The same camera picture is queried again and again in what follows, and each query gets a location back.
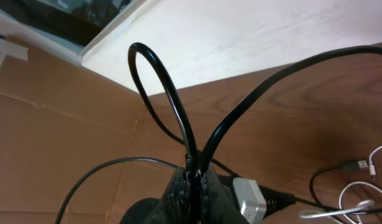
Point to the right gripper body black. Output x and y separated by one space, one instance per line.
276 201

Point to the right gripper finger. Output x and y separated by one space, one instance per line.
205 201

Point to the cardboard box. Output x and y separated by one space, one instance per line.
57 121

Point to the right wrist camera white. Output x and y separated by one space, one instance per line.
250 200

